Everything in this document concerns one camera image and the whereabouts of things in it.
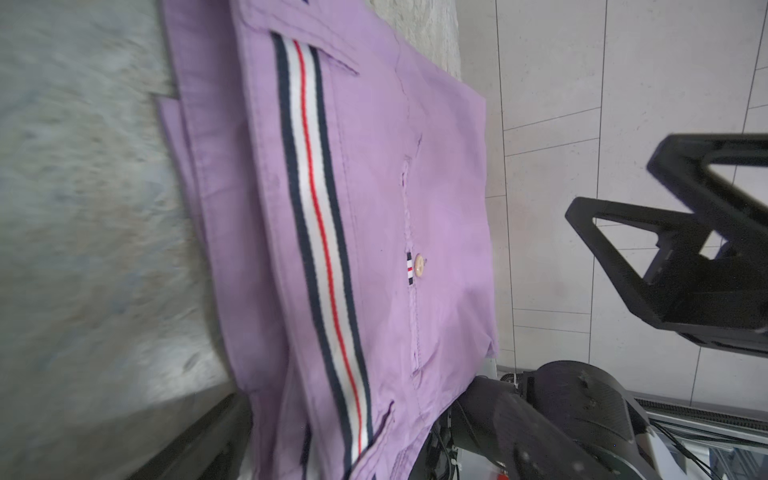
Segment purple striped pants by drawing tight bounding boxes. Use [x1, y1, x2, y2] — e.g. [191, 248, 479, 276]
[159, 1, 498, 479]

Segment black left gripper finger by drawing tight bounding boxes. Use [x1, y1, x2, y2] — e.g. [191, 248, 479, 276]
[565, 134, 767, 357]

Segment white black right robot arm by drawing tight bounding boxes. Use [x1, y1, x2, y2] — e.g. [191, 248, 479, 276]
[410, 360, 686, 479]

